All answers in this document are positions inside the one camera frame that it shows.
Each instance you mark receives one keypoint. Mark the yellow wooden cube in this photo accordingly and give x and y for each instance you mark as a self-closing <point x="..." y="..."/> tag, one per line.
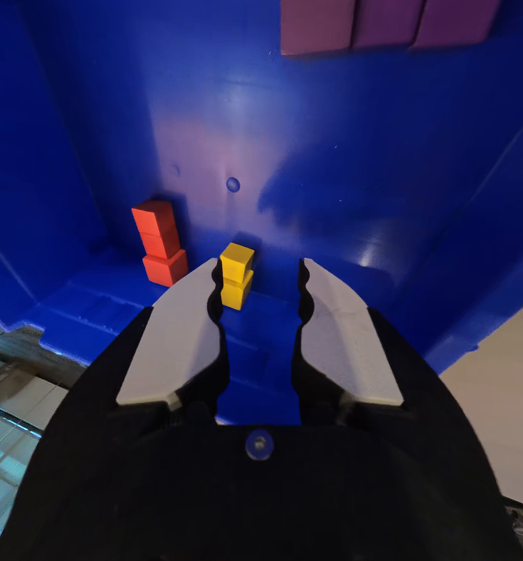
<point x="237" y="258"/>
<point x="236" y="293"/>

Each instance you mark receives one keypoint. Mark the blue plastic bin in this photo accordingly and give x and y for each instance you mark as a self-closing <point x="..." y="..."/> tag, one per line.
<point x="331" y="153"/>

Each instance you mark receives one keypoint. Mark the red wooden cube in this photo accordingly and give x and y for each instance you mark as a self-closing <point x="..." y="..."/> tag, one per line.
<point x="163" y="269"/>
<point x="152" y="219"/>
<point x="160" y="245"/>

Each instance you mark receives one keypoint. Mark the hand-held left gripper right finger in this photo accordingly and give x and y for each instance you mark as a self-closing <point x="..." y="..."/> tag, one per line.
<point x="349" y="350"/>

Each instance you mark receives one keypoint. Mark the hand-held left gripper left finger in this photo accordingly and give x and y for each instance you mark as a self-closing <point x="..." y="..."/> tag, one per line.
<point x="174" y="346"/>

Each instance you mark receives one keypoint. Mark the purple wooden cube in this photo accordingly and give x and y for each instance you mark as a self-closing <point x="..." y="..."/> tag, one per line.
<point x="316" y="26"/>
<point x="386" y="22"/>
<point x="456" y="22"/>

